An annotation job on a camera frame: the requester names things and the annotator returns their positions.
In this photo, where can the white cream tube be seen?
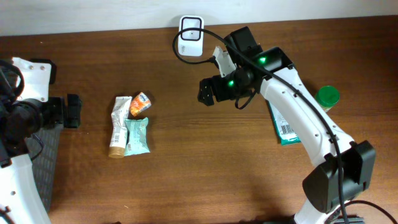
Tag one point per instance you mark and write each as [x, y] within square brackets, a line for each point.
[119, 113]

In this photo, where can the orange snack packet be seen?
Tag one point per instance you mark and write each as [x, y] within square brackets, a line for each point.
[140, 103]

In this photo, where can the green 3M gloves package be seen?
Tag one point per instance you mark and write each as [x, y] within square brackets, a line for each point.
[286, 134]

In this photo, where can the green lid jar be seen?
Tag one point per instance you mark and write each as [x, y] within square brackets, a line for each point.
[327, 97]

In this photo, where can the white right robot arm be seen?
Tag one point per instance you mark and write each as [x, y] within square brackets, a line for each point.
[342, 168]

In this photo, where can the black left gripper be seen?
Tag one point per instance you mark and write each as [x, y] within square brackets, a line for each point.
[64, 115]

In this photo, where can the light green wipes packet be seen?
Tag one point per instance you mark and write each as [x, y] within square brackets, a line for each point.
[137, 137]

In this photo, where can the white barcode scanner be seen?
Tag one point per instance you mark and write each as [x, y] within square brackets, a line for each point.
[190, 43]

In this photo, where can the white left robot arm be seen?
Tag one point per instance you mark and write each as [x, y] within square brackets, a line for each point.
[31, 123]

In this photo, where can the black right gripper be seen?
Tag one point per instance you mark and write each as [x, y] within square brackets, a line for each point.
[212, 90]

